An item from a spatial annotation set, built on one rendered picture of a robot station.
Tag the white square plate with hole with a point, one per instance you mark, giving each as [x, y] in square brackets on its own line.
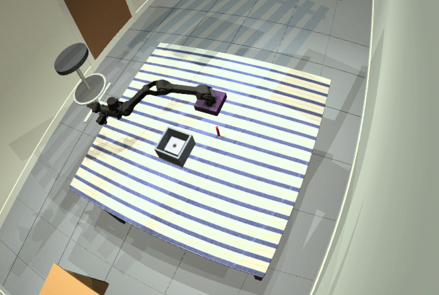
[174, 146]

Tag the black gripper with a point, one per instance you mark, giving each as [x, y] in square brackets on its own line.
[95, 106]

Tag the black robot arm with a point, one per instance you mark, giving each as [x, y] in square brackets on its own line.
[119, 108]

